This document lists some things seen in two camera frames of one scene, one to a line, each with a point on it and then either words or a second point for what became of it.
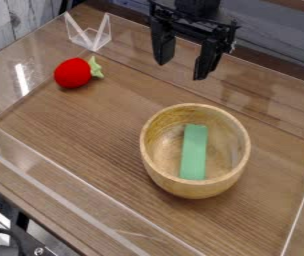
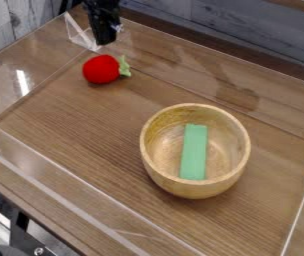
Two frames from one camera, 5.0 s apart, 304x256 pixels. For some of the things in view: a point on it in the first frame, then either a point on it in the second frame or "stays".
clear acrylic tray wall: x=68 y=205 stays
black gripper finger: x=163 y=36 to x=104 y=16
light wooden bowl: x=195 y=147 stays
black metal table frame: x=30 y=246 stays
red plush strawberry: x=74 y=72 to x=103 y=69
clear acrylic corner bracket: x=90 y=38 stays
